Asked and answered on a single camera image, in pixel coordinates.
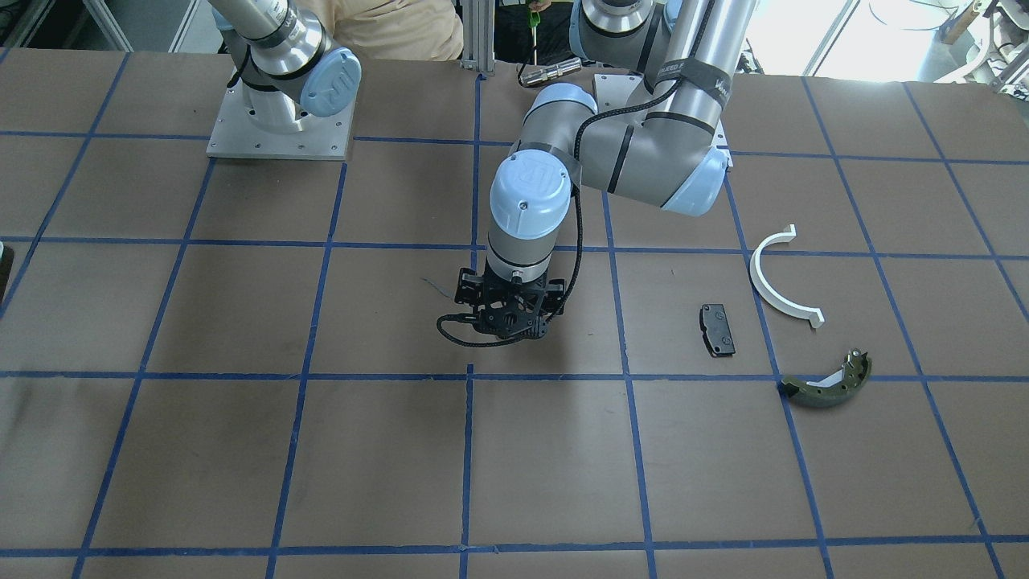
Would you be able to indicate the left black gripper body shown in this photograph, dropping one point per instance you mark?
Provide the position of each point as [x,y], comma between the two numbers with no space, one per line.
[467,290]

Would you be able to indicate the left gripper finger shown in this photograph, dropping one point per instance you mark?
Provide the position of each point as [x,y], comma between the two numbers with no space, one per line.
[470,289]

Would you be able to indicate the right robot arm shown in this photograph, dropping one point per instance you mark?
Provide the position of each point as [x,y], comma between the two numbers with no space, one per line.
[291,77]

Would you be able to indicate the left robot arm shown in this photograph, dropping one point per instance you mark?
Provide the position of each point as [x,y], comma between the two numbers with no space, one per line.
[658,148]

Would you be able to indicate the black brake pad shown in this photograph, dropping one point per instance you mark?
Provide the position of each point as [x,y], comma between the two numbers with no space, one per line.
[716,330]

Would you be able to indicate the person in beige shirt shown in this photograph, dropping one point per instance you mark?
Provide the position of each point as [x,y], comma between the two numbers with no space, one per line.
[393,30]

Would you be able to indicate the olive green brake shoe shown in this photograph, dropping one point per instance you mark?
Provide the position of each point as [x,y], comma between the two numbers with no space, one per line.
[838,388]

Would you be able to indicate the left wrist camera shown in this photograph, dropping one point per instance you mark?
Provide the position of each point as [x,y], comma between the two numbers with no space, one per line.
[510,318]

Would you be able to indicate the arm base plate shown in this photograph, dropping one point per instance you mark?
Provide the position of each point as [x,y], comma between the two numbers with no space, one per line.
[616,92]
[260,125]

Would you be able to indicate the aluminium frame post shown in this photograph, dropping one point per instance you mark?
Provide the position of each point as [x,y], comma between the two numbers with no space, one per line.
[478,21]

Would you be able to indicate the white curved plastic bracket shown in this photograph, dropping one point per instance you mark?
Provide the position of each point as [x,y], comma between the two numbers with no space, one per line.
[769,290]

